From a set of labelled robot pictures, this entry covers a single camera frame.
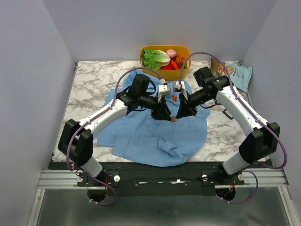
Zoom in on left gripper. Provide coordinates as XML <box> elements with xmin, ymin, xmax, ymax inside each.
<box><xmin>139</xmin><ymin>92</ymin><xmax>172</xmax><ymax>122</ymax></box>

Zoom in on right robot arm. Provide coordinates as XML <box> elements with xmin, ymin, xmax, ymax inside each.
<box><xmin>174</xmin><ymin>67</ymin><xmax>280</xmax><ymax>185</ymax></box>

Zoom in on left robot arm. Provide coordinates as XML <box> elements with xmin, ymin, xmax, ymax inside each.
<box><xmin>58</xmin><ymin>74</ymin><xmax>171</xmax><ymax>186</ymax></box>

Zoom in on red pepper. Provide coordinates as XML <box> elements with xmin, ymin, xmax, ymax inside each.
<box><xmin>161</xmin><ymin>60</ymin><xmax>180</xmax><ymax>70</ymax></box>

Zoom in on orange carrots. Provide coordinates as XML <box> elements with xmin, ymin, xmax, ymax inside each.
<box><xmin>174</xmin><ymin>55</ymin><xmax>186</xmax><ymax>69</ymax></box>

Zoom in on yellow plastic basket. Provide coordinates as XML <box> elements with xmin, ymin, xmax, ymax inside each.
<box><xmin>140</xmin><ymin>45</ymin><xmax>191</xmax><ymax>81</ymax></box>

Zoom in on green lettuce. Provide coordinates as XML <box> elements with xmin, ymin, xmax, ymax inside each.
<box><xmin>142</xmin><ymin>49</ymin><xmax>171</xmax><ymax>70</ymax></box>

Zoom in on red onion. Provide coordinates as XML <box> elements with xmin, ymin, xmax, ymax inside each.
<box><xmin>166</xmin><ymin>49</ymin><xmax>178</xmax><ymax>60</ymax></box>

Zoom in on blue chip bag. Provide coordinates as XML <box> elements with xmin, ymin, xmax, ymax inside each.
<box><xmin>210</xmin><ymin>58</ymin><xmax>253</xmax><ymax>93</ymax></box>

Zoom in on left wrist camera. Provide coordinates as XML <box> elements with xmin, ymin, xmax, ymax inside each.
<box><xmin>157</xmin><ymin>83</ymin><xmax>172</xmax><ymax>101</ymax></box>

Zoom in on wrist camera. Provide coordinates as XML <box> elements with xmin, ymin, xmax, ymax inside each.
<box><xmin>157</xmin><ymin>83</ymin><xmax>172</xmax><ymax>101</ymax></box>
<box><xmin>173</xmin><ymin>81</ymin><xmax>188</xmax><ymax>100</ymax></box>

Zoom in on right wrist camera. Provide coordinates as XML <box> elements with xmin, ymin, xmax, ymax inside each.
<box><xmin>173</xmin><ymin>81</ymin><xmax>188</xmax><ymax>100</ymax></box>

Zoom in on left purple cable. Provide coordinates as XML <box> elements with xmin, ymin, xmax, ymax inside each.
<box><xmin>67</xmin><ymin>67</ymin><xmax>166</xmax><ymax>206</ymax></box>

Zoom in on purple cable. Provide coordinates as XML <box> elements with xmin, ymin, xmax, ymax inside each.
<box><xmin>67</xmin><ymin>67</ymin><xmax>166</xmax><ymax>206</ymax></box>
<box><xmin>178</xmin><ymin>51</ymin><xmax>288</xmax><ymax>204</ymax></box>

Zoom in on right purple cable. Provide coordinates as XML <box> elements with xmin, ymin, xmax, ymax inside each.
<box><xmin>178</xmin><ymin>51</ymin><xmax>288</xmax><ymax>204</ymax></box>

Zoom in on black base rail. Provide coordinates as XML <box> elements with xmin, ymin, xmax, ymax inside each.
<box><xmin>48</xmin><ymin>162</ymin><xmax>282</xmax><ymax>200</ymax></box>

